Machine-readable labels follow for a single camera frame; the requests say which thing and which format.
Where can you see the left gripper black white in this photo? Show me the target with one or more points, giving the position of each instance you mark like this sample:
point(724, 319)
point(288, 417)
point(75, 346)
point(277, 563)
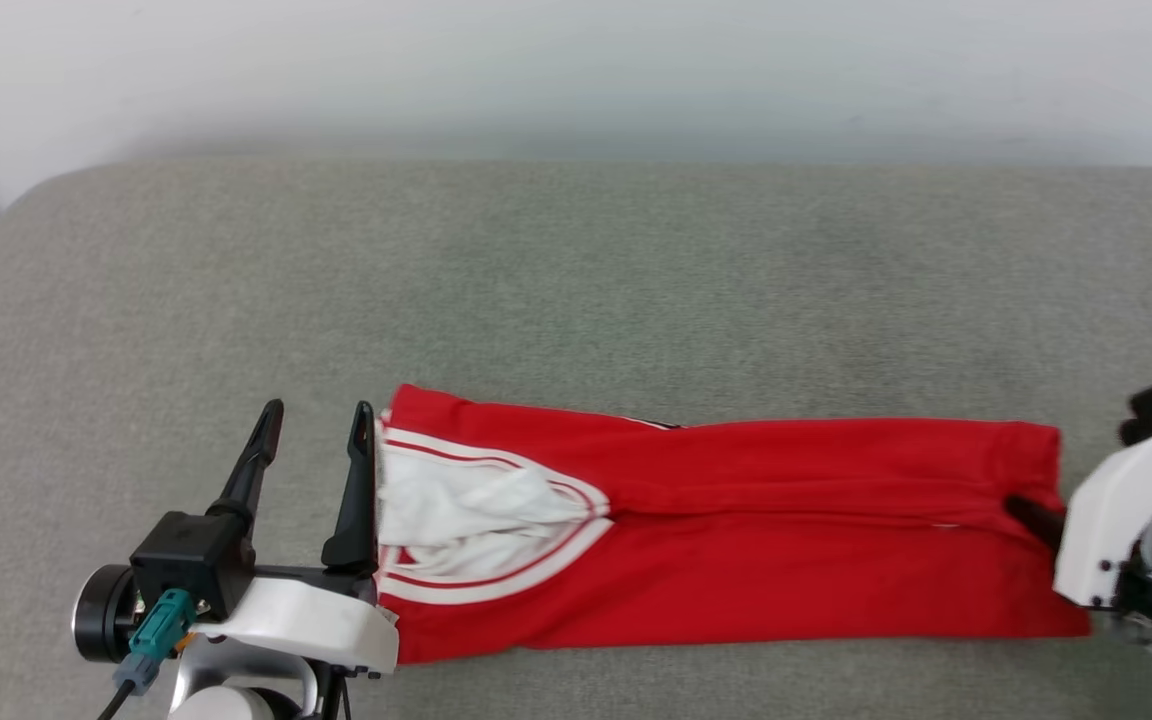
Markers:
point(236, 690)

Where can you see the red and white sports garment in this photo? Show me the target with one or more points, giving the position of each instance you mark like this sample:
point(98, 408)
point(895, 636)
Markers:
point(786, 540)

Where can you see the grey fabric sofa cushion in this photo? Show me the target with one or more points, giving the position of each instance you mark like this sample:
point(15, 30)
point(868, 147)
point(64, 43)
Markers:
point(576, 280)

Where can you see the right wrist white camera bracket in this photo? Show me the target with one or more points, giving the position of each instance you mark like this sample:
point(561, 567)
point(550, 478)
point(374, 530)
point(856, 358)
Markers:
point(1101, 530)

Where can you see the wrist white camera bracket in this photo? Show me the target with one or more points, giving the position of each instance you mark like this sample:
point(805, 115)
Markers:
point(1101, 530)
point(306, 615)

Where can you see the left wrist white camera bracket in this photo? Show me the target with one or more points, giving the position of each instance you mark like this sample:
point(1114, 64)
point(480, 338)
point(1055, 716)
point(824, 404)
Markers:
point(306, 615)

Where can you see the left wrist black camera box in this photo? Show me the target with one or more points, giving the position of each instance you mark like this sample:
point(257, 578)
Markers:
point(191, 555)

